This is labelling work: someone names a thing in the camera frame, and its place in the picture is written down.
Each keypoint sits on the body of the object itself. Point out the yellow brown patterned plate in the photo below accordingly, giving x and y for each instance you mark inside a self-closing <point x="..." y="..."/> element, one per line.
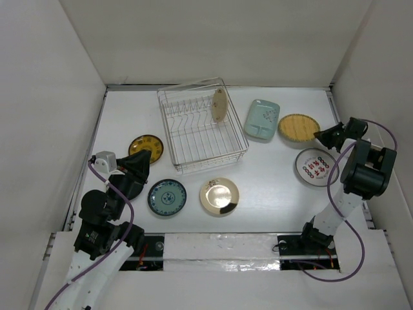
<point x="147" y="142"/>

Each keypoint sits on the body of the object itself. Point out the metal wire dish rack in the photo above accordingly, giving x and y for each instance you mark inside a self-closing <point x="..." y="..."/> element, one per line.
<point x="195" y="141"/>

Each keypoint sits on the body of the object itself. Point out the beige oval plate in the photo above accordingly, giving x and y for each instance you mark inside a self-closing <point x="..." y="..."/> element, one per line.
<point x="219" y="105"/>

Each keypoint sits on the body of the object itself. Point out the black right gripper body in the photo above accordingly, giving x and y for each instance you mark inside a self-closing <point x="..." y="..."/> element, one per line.
<point x="330" y="137"/>

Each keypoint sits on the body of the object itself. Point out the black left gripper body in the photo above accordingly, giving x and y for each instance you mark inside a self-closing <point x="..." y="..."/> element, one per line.
<point x="132" y="174"/>

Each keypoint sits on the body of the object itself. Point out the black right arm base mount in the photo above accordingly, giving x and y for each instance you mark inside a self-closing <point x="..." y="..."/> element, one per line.
<point x="294" y="254"/>

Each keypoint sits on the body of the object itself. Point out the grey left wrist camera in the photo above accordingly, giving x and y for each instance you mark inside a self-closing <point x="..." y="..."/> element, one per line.
<point x="105" y="162"/>

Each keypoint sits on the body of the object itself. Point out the white plate red characters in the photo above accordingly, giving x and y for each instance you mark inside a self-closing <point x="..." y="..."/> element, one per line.
<point x="313" y="166"/>

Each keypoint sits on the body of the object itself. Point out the yellow woven pattern plate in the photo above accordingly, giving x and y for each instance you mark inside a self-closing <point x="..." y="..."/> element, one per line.
<point x="298" y="127"/>

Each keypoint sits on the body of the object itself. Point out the blue floral round plate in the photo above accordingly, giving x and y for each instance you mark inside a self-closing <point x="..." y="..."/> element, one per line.
<point x="167" y="197"/>

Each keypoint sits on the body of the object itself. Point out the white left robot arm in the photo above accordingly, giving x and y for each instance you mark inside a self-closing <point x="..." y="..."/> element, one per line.
<point x="107" y="235"/>

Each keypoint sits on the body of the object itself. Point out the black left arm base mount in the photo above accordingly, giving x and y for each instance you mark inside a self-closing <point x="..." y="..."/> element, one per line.
<point x="149" y="257"/>

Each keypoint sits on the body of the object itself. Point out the cream plate brown smear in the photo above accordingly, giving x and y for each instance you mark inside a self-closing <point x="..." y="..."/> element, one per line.
<point x="219" y="196"/>

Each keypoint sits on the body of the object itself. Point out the light green rectangular dish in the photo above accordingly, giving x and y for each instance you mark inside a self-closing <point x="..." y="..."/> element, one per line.
<point x="262" y="120"/>

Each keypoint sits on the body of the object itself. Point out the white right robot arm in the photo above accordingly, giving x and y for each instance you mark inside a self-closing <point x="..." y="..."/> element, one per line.
<point x="366" y="174"/>

